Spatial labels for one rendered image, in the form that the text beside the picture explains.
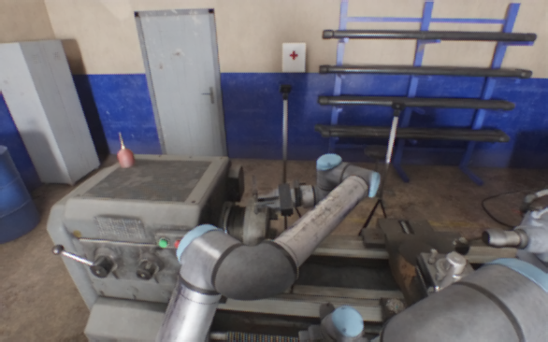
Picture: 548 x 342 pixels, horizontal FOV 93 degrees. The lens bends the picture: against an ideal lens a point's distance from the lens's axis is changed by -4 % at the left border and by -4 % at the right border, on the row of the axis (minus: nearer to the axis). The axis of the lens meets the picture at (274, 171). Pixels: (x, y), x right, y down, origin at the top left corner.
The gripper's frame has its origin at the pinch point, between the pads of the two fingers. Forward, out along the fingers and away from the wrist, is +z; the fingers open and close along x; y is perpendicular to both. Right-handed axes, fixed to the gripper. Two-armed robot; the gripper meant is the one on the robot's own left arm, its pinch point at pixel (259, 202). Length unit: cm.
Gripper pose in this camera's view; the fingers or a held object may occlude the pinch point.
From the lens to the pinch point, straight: 113.0
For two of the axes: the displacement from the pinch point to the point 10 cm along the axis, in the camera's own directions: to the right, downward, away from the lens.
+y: 0.9, 6.9, 7.2
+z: -9.9, 1.1, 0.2
